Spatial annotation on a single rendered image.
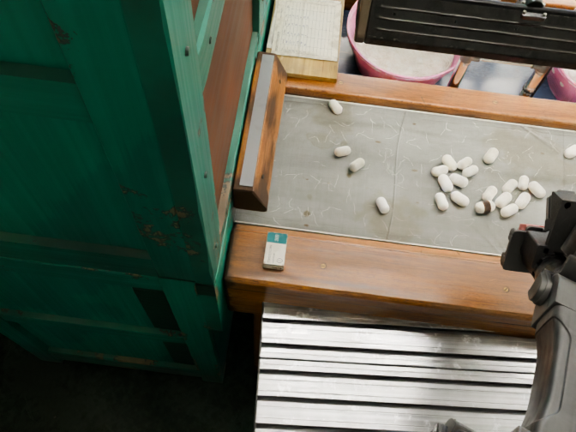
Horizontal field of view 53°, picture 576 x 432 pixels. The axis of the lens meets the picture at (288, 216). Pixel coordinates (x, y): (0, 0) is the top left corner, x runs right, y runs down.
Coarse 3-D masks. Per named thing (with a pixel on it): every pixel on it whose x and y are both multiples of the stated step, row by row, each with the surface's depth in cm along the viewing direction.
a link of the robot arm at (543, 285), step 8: (568, 240) 75; (568, 248) 74; (568, 256) 72; (568, 264) 72; (544, 272) 73; (552, 272) 74; (560, 272) 73; (568, 272) 72; (536, 280) 72; (544, 280) 70; (536, 288) 71; (544, 288) 70; (528, 296) 72; (536, 296) 70; (544, 296) 69; (536, 304) 71
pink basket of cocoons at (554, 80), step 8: (552, 72) 126; (560, 72) 121; (552, 80) 127; (560, 80) 123; (568, 80) 119; (552, 88) 129; (560, 88) 125; (568, 88) 122; (560, 96) 127; (568, 96) 124
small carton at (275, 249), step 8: (272, 232) 99; (272, 240) 98; (280, 240) 98; (272, 248) 97; (280, 248) 97; (264, 256) 97; (272, 256) 97; (280, 256) 97; (264, 264) 96; (272, 264) 96; (280, 264) 96
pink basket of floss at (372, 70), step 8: (352, 8) 125; (352, 16) 126; (352, 24) 126; (352, 32) 127; (352, 40) 121; (352, 48) 121; (360, 56) 119; (456, 56) 126; (360, 64) 125; (368, 64) 119; (456, 64) 119; (360, 72) 129; (368, 72) 124; (376, 72) 120; (384, 72) 118; (448, 72) 119; (400, 80) 119; (408, 80) 118; (416, 80) 118; (424, 80) 118; (432, 80) 121
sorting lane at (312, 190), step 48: (288, 96) 117; (288, 144) 112; (336, 144) 113; (384, 144) 113; (432, 144) 114; (480, 144) 114; (528, 144) 115; (288, 192) 107; (336, 192) 108; (384, 192) 108; (432, 192) 109; (480, 192) 110; (528, 192) 110; (384, 240) 104; (432, 240) 104; (480, 240) 105
